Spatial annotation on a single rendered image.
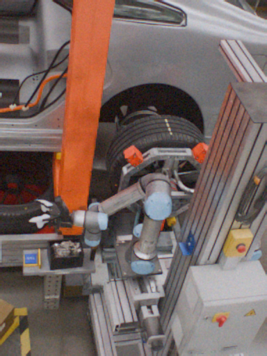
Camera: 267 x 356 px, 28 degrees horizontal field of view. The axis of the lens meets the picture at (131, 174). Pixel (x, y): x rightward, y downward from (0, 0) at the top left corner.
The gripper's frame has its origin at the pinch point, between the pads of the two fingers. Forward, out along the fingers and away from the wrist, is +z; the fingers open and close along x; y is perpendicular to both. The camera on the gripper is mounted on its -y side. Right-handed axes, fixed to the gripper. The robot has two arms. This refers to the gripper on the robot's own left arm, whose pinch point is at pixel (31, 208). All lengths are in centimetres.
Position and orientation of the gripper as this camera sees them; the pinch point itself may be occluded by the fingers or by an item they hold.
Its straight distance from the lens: 250.3
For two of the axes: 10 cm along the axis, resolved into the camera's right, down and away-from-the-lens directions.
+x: 0.1, -5.7, 8.2
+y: -1.5, 8.1, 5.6
